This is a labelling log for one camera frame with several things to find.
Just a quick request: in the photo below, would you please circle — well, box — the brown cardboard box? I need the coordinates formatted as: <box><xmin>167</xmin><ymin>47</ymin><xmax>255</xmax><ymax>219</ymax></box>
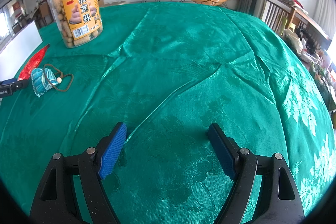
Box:
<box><xmin>98</xmin><ymin>0</ymin><xmax>126</xmax><ymax>7</ymax></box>

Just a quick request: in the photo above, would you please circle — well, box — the pile of household clutter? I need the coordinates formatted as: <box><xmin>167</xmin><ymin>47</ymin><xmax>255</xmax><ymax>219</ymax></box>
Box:
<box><xmin>282</xmin><ymin>27</ymin><xmax>336</xmax><ymax>109</ymax></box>

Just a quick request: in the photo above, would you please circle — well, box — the white cardboard box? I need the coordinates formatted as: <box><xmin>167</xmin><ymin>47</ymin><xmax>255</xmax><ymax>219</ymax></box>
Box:
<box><xmin>0</xmin><ymin>20</ymin><xmax>43</xmax><ymax>81</ymax></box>

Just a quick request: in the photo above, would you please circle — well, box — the dark wooden bench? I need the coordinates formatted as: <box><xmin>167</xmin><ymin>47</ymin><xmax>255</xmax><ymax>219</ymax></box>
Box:
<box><xmin>260</xmin><ymin>0</ymin><xmax>331</xmax><ymax>48</ymax></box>

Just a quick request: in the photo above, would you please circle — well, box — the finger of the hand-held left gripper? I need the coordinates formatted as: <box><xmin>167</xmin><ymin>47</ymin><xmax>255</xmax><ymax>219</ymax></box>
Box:
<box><xmin>0</xmin><ymin>78</ymin><xmax>29</xmax><ymax>90</ymax></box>

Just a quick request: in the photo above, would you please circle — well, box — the clear snack jar yellow label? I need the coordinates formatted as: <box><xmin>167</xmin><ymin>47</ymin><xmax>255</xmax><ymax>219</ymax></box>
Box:
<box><xmin>47</xmin><ymin>0</ymin><xmax>104</xmax><ymax>48</ymax></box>

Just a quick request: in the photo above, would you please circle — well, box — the red foil packet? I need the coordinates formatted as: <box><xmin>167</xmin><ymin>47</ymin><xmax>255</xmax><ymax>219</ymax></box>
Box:
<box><xmin>18</xmin><ymin>44</ymin><xmax>50</xmax><ymax>81</ymax></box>

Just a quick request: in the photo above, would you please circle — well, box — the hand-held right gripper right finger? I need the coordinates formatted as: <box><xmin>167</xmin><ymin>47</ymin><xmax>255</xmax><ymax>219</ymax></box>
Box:
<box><xmin>208</xmin><ymin>123</ymin><xmax>305</xmax><ymax>224</ymax></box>

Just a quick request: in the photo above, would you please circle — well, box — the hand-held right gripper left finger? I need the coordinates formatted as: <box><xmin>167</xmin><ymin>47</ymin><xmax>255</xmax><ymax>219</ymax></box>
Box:
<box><xmin>29</xmin><ymin>122</ymin><xmax>128</xmax><ymax>224</ymax></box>

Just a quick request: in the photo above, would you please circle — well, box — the green satin tablecloth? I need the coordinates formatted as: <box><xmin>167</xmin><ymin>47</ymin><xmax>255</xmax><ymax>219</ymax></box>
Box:
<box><xmin>0</xmin><ymin>1</ymin><xmax>332</xmax><ymax>224</ymax></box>

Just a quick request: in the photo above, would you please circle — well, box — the white sheer curtain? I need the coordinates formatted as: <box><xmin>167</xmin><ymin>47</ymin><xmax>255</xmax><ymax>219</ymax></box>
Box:
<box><xmin>312</xmin><ymin>0</ymin><xmax>336</xmax><ymax>35</ymax></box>

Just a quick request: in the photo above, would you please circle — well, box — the blue pouch with brown cord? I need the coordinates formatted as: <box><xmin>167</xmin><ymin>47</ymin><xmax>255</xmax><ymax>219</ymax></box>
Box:
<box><xmin>31</xmin><ymin>63</ymin><xmax>74</xmax><ymax>98</ymax></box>

